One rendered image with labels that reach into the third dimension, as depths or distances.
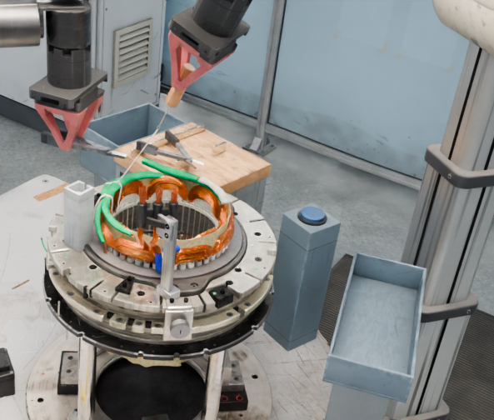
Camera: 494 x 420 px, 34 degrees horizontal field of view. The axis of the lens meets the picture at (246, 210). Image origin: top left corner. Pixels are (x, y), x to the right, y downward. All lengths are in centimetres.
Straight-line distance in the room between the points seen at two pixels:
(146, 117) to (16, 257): 37
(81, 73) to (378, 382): 55
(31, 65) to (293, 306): 249
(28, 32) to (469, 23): 60
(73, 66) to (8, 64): 272
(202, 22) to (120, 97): 269
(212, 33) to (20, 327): 72
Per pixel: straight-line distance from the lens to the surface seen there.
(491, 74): 123
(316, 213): 134
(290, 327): 143
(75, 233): 109
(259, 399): 133
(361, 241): 326
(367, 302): 120
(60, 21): 106
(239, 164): 141
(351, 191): 359
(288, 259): 137
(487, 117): 126
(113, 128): 156
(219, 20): 95
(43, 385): 134
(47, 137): 116
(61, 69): 108
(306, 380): 141
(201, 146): 145
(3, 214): 177
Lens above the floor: 173
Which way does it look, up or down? 31 degrees down
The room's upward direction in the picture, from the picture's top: 8 degrees clockwise
